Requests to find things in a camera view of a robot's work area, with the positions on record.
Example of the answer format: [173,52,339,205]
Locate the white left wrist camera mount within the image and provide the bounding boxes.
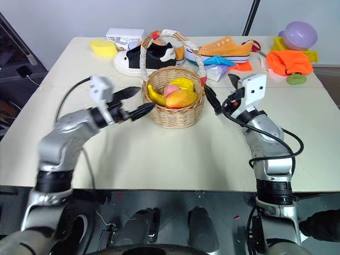
[89,75,114,107]

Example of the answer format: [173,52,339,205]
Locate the yellow sponge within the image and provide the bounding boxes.
[89,39,118,58]

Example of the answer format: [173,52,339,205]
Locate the pink peach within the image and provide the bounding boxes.
[164,84,181,98]

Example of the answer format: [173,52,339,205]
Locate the black stand with grey rod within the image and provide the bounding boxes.
[0,10,49,80]

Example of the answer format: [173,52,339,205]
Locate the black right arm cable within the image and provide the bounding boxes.
[222,98,304,168]

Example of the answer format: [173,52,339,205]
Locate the yellow banana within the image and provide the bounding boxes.
[147,84,167,107]

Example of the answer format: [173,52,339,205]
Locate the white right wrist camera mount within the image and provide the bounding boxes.
[240,73,268,113]

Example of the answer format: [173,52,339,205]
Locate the yellow cloth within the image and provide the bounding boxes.
[270,36,319,64]

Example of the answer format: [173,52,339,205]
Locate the orange canvas sneaker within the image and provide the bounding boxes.
[185,36,253,64]
[173,45,187,67]

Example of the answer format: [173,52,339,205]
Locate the black bulky shape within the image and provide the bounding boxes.
[298,209,340,237]

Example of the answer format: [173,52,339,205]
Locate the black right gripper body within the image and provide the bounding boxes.
[222,88,245,118]

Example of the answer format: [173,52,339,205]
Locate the yellow lumpy fruit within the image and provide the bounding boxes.
[169,76,196,94]

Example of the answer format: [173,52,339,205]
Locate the small orange cloth scrap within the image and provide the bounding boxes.
[229,62,253,73]

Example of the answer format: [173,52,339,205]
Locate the purple plastic bowl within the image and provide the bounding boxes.
[278,21,318,50]

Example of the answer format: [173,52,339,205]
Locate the black and white sneaker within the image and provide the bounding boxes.
[125,42,179,71]

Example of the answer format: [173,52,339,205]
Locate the blue folded paper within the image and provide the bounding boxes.
[202,55,237,67]

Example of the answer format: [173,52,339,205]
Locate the green ring toy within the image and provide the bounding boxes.
[286,73,307,86]

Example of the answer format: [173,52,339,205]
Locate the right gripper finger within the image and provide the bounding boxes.
[227,73,242,90]
[204,85,223,116]

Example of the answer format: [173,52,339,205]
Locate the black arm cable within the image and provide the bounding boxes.
[222,98,304,168]
[55,76,94,123]

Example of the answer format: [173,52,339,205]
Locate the yellow orange mango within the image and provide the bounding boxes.
[165,89,198,108]

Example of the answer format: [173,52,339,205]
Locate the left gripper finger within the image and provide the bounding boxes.
[114,86,142,101]
[128,103,156,122]

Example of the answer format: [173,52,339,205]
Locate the white printed cardboard box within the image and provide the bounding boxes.
[106,27,146,52]

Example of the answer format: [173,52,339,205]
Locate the small black device with cable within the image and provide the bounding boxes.
[15,65,41,86]

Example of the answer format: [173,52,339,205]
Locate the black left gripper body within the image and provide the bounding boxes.
[107,90,134,125]

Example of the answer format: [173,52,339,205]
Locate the dark rounded shape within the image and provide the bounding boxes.
[113,208,162,247]

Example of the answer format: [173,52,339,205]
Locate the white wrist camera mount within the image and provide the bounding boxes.
[240,73,268,113]
[89,75,114,107]

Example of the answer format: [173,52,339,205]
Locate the red handled scissors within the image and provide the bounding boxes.
[241,39,267,57]

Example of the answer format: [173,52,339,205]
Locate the bright orange cloth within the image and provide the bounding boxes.
[266,50,315,78]

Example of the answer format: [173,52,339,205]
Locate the pale pink paper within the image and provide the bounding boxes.
[261,59,288,82]

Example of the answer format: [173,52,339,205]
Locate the clear plastic bag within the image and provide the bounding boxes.
[205,64,227,82]

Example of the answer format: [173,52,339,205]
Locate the wicker basket with handle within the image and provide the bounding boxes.
[140,28,209,129]

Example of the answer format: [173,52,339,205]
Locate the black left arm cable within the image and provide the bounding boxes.
[55,76,94,123]

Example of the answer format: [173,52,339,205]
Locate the black slanted pole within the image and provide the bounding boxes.
[242,0,261,37]

